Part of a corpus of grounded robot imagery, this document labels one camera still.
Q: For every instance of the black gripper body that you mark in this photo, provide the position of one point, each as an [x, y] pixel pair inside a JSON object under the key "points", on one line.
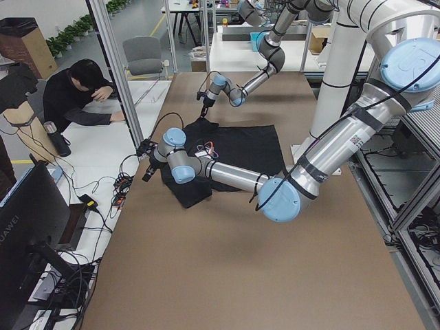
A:
{"points": [[153, 166], [207, 103]]}

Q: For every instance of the black printed t-shirt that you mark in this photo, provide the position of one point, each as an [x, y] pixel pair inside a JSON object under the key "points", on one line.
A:
{"points": [[255, 148]]}

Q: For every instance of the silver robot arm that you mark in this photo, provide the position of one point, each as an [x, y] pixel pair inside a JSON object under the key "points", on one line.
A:
{"points": [[195, 155], [268, 46]]}

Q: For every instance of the person in black clothes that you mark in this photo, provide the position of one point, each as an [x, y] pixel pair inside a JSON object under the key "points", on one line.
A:
{"points": [[67, 92]]}

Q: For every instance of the red black usb hub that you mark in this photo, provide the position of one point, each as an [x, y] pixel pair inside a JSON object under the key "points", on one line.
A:
{"points": [[121, 187]]}

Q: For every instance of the black power adapter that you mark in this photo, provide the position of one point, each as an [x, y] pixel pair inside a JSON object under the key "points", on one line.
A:
{"points": [[90, 202]]}

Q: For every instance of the blue plastic bin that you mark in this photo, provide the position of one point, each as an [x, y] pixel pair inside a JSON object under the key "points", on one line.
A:
{"points": [[256, 38]]}

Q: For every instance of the grey office chair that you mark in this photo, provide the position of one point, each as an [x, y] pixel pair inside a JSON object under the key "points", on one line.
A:
{"points": [[144, 56]]}

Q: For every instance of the black thermos bottle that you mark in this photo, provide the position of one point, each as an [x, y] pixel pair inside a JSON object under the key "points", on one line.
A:
{"points": [[57, 139]]}

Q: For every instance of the black Huawei monitor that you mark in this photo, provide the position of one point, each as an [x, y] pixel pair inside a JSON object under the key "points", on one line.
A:
{"points": [[35, 212]]}

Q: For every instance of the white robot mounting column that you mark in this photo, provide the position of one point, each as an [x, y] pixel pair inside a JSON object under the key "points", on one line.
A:
{"points": [[402, 36]]}

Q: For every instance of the brown cardboard box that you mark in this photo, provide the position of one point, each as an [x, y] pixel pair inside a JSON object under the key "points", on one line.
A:
{"points": [[22, 41]]}

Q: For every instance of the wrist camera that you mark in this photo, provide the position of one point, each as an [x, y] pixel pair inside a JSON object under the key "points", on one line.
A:
{"points": [[146, 148], [201, 95]]}

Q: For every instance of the aluminium frame post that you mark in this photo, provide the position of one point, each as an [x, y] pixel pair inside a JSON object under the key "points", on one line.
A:
{"points": [[102, 26]]}

